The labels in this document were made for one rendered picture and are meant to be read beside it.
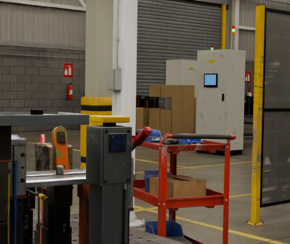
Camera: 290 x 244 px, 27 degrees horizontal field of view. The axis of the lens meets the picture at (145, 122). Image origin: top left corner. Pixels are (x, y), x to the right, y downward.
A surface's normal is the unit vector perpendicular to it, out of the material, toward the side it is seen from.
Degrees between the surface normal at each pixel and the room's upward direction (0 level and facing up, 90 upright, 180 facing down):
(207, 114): 90
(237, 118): 90
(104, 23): 90
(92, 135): 90
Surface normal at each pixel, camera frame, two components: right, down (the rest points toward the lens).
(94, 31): -0.77, 0.02
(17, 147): 0.52, 0.05
